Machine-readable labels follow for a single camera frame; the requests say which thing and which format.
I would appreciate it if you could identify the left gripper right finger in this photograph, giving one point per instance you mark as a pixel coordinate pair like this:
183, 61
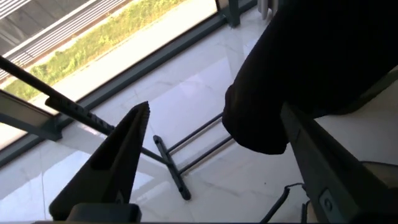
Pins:
342, 193

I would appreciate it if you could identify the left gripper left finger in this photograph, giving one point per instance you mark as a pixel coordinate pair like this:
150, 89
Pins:
93, 193

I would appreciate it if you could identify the black garment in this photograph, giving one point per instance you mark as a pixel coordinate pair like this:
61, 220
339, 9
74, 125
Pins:
295, 62

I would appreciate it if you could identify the black clothes rack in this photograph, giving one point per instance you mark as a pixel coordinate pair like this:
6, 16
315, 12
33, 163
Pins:
172, 169

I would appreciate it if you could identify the beige curtain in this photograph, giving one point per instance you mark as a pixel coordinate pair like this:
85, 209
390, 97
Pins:
264, 7

